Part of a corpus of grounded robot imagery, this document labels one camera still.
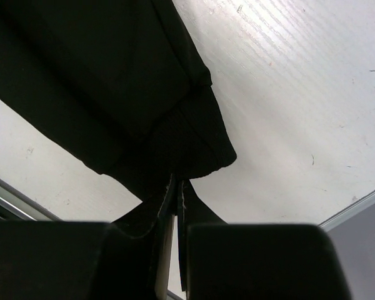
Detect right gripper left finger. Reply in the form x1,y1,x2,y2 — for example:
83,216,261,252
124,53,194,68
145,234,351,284
0,181,175,299

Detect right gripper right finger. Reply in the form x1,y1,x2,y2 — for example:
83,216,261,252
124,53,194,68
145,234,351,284
177,180,352,299

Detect black trousers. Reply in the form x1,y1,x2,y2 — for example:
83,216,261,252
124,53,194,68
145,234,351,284
0,1,237,201

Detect aluminium frame rail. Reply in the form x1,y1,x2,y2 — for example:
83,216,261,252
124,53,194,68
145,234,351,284
0,179,61,221

